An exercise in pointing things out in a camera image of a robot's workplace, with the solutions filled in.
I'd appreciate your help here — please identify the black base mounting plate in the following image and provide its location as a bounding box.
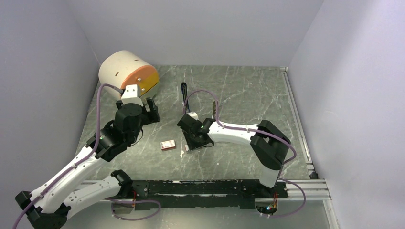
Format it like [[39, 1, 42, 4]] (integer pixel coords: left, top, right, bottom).
[[112, 179, 288, 209]]

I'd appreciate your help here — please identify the blue black stapler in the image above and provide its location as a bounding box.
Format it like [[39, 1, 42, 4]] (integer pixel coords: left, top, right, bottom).
[[181, 82, 190, 113]]

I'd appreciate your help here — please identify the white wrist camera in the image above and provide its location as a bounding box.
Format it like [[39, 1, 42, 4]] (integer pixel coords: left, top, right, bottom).
[[121, 84, 143, 106], [187, 112, 199, 120]]

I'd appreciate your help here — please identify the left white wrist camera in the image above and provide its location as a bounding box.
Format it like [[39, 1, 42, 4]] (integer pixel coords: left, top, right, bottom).
[[121, 84, 143, 106]]

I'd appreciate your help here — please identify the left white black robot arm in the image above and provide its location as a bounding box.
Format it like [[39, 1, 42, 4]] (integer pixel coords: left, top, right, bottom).
[[15, 98, 160, 229]]

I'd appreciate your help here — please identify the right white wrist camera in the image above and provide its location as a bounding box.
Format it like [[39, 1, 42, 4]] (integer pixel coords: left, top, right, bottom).
[[187, 112, 199, 120]]

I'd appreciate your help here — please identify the right side aluminium rail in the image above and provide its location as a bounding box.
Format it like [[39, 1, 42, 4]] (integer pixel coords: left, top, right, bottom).
[[280, 67, 319, 179]]

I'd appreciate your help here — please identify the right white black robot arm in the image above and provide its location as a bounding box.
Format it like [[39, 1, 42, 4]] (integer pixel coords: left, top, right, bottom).
[[177, 114, 291, 198]]

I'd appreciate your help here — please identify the red staples box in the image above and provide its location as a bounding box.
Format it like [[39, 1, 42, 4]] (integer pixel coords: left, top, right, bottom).
[[160, 140, 176, 151]]

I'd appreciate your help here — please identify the round white orange drawer box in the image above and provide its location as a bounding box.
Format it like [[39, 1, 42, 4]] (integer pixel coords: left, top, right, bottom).
[[98, 50, 159, 101]]

